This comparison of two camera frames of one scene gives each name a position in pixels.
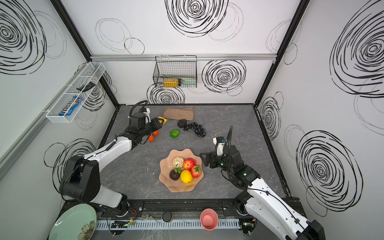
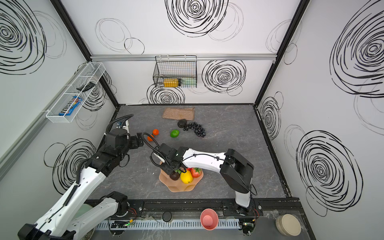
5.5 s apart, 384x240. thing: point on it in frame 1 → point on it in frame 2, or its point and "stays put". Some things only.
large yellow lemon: (186, 177) stays put
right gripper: (212, 159) → (169, 165)
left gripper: (150, 126) → (139, 139)
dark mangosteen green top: (174, 174) stays put
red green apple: (196, 171) stays put
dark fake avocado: (182, 123) stays put
